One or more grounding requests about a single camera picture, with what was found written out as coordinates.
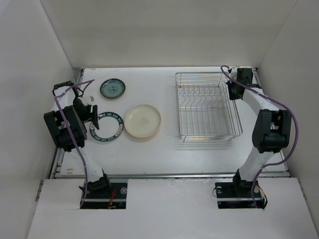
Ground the blue patterned small plate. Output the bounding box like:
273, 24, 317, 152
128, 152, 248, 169
100, 77, 126, 100

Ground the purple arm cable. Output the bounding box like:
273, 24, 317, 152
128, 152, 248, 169
54, 79, 96, 207
220, 65, 300, 209

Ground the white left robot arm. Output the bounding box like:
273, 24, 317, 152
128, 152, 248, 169
43, 81, 113, 198

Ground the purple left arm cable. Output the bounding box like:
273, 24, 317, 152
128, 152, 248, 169
54, 79, 96, 207

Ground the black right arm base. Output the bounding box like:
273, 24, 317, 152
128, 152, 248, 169
212, 180, 268, 209

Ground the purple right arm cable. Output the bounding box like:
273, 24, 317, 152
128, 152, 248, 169
220, 65, 300, 209

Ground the pink plastic plate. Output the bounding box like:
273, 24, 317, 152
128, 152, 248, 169
132, 126, 161, 140

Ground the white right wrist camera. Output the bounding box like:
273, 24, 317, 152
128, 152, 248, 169
228, 67, 239, 79

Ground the white plate black rim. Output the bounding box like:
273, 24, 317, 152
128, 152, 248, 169
93, 135, 118, 143

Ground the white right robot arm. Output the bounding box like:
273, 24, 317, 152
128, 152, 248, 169
224, 67, 292, 197

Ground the cream plastic plate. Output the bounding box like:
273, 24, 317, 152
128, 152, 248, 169
124, 104, 161, 138

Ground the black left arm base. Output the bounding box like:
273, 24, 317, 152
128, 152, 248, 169
80, 180, 128, 210

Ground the white plate dark lettered rim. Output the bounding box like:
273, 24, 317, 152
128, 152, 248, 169
89, 112, 124, 138

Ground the wire dish rack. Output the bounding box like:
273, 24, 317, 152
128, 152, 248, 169
175, 72, 243, 141

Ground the yellow plastic plate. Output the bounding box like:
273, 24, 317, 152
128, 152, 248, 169
127, 126, 161, 142

